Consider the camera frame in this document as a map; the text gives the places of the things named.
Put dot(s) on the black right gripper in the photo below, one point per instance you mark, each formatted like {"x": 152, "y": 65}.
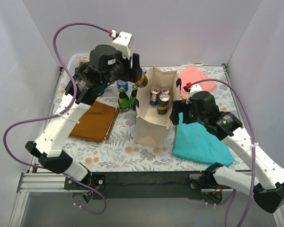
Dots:
{"x": 180, "y": 109}

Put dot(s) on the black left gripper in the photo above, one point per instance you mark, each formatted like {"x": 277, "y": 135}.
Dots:
{"x": 131, "y": 70}

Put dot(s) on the dark can dented lid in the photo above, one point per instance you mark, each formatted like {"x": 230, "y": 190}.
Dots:
{"x": 142, "y": 81}

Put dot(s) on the Pocari Sweat bottle blue label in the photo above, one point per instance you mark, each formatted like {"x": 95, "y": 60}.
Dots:
{"x": 121, "y": 83}

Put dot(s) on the red tab can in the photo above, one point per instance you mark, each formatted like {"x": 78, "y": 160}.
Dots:
{"x": 165, "y": 90}
{"x": 154, "y": 96}

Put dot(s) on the green Perrier bottle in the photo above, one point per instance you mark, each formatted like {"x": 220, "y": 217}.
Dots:
{"x": 133, "y": 97}
{"x": 123, "y": 100}

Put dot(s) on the dark can silver pull-tab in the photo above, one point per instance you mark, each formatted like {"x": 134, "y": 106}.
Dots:
{"x": 163, "y": 103}

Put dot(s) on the beige canvas tote bag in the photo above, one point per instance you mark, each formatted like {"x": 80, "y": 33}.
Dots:
{"x": 152, "y": 128}

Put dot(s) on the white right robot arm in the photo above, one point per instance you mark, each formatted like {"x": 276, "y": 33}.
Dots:
{"x": 267, "y": 180}

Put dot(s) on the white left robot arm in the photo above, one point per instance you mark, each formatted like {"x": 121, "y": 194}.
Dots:
{"x": 80, "y": 94}

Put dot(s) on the teal folded cloth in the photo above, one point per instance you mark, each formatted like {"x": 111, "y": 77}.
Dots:
{"x": 194, "y": 143}

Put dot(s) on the pink folded cloth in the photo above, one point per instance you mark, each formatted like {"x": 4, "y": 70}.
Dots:
{"x": 191, "y": 75}

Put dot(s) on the beige crumpled cloth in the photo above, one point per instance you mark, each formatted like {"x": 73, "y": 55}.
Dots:
{"x": 83, "y": 59}

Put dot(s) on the white plastic basket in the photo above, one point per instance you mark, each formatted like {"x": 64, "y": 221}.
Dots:
{"x": 72, "y": 65}

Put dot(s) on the brown folded cloth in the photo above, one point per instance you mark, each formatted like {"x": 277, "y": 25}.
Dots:
{"x": 96, "y": 123}

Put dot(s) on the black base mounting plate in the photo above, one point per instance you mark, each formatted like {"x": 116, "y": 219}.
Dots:
{"x": 133, "y": 185}

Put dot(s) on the floral patterned table mat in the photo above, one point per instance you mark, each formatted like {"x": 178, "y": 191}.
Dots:
{"x": 119, "y": 153}

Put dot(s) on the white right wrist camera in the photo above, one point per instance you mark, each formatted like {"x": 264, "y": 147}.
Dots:
{"x": 191, "y": 90}

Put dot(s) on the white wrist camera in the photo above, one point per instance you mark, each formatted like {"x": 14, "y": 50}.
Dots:
{"x": 122, "y": 42}
{"x": 191, "y": 90}

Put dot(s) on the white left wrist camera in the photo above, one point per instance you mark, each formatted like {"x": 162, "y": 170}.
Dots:
{"x": 122, "y": 42}

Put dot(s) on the aluminium frame rail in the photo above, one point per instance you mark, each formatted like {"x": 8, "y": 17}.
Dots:
{"x": 41, "y": 201}

